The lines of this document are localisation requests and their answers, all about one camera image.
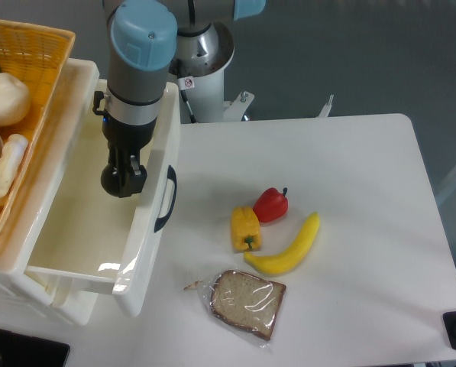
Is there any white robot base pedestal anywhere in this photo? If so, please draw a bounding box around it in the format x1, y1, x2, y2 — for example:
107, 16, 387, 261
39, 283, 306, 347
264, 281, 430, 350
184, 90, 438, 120
169, 22, 254, 124

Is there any yellow woven basket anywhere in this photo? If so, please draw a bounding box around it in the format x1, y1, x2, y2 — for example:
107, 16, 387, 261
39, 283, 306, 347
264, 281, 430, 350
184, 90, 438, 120
0, 19, 75, 235

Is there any dark purple mangosteen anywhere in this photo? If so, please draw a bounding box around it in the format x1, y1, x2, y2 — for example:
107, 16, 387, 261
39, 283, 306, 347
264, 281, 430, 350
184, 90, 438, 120
100, 164, 120, 197

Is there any round white bun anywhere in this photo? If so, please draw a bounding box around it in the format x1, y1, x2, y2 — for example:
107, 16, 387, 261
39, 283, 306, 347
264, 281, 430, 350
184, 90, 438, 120
0, 73, 31, 127

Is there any yellow bell pepper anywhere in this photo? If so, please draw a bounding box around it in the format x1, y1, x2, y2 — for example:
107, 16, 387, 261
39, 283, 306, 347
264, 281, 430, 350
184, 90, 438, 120
231, 206, 261, 252

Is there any bagged brown bread slice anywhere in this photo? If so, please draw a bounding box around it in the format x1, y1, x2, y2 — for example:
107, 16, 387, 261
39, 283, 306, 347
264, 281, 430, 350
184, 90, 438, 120
183, 269, 287, 348

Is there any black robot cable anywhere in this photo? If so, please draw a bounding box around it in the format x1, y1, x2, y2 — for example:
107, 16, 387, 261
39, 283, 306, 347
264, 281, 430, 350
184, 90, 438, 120
176, 57, 198, 124

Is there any knobbly beige bread roll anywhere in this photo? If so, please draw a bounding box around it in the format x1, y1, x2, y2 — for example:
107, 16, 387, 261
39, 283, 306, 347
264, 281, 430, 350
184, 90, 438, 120
0, 134, 28, 206

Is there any red bell pepper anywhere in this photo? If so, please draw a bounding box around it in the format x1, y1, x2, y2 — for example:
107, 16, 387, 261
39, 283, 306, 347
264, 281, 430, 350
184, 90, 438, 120
253, 187, 289, 223

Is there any black device bottom left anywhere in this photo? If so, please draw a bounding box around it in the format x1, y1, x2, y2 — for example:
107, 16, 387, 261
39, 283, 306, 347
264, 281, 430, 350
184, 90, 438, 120
0, 329, 70, 366

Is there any open upper white drawer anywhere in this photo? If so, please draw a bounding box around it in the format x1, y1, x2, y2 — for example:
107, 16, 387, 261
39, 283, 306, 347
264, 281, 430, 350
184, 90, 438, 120
24, 79, 181, 318

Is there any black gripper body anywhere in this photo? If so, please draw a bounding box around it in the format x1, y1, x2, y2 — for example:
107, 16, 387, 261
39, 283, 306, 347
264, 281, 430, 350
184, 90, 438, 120
102, 114, 155, 171

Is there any yellow banana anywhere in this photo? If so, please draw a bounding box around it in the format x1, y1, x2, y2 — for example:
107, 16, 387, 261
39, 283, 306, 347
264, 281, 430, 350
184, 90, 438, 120
244, 212, 320, 276

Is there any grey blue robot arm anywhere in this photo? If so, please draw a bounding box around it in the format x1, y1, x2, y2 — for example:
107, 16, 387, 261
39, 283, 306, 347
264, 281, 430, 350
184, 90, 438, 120
93, 1, 266, 197

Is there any white drawer cabinet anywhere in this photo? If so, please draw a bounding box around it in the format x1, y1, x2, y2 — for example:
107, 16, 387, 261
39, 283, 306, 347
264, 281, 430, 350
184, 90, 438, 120
0, 58, 99, 325

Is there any dark drawer handle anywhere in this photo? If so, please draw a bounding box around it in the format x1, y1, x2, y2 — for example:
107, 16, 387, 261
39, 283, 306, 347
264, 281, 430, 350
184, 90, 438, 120
154, 165, 178, 233

